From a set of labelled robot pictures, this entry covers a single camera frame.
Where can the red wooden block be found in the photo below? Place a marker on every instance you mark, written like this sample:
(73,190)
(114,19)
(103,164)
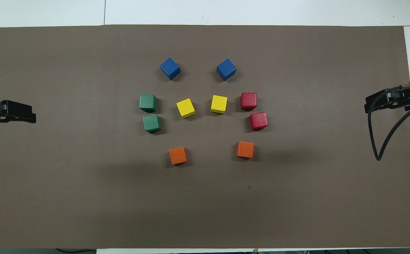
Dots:
(258,120)
(248,101)

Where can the green wooden block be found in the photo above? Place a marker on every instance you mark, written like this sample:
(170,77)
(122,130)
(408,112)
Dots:
(151,123)
(148,102)

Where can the brown table mat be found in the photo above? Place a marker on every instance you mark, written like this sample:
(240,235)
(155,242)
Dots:
(85,194)

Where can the orange wooden block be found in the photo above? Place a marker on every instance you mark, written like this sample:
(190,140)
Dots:
(245,149)
(178,155)

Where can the blue wooden block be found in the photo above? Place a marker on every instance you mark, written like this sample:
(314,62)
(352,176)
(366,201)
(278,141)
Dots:
(226,69)
(170,68)

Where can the yellow wooden block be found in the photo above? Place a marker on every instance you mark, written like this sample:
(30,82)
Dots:
(219,104)
(185,108)

